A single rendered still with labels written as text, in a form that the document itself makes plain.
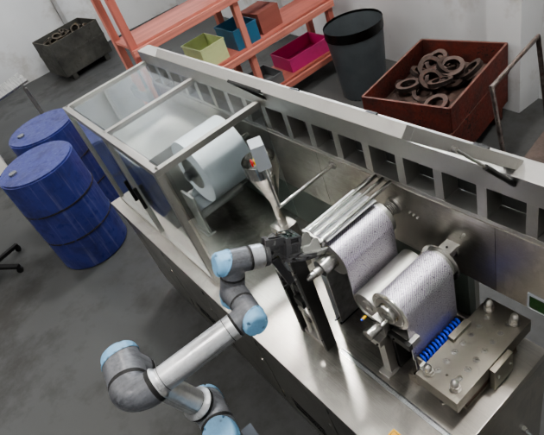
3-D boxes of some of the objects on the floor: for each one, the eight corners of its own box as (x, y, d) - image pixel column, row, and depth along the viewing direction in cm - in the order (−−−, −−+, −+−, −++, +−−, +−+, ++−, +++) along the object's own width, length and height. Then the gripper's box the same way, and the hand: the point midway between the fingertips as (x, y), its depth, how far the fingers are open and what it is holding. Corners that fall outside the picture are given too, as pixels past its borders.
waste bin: (405, 81, 506) (395, 11, 460) (363, 110, 490) (349, 40, 445) (366, 70, 547) (354, 5, 502) (327, 96, 532) (311, 31, 486)
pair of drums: (113, 176, 543) (64, 98, 482) (153, 232, 446) (98, 144, 385) (46, 215, 524) (-15, 140, 464) (71, 282, 427) (-1, 198, 367)
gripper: (269, 245, 144) (333, 231, 152) (255, 233, 154) (315, 221, 162) (271, 272, 147) (333, 257, 155) (256, 259, 156) (315, 246, 165)
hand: (320, 249), depth 159 cm, fingers open, 3 cm apart
